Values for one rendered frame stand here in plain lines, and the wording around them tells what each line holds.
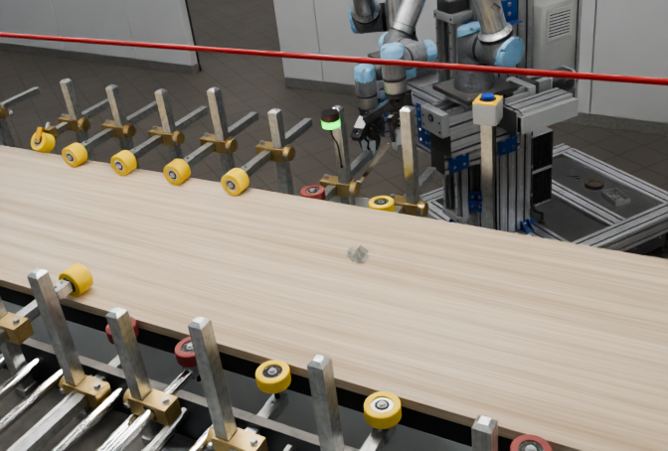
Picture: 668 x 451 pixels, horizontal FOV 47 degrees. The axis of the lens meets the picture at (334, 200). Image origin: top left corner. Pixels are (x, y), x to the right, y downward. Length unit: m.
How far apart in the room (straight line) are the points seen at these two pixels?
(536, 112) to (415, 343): 1.27
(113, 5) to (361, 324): 5.55
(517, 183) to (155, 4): 4.14
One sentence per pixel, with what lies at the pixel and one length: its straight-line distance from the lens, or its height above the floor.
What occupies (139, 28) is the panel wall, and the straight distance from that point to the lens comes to 6.98.
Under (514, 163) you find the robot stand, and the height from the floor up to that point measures 0.57.
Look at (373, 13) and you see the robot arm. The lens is 3.13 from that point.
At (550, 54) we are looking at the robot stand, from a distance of 3.19.
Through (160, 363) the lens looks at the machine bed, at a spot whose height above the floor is 0.75.
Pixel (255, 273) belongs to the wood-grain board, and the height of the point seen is 0.90.
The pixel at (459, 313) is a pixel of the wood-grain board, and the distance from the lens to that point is 1.92.
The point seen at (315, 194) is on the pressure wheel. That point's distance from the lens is 2.48.
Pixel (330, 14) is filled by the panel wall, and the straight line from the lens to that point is 5.62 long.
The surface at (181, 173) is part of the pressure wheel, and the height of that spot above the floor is 0.95.
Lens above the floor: 2.08
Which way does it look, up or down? 29 degrees down
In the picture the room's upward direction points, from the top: 7 degrees counter-clockwise
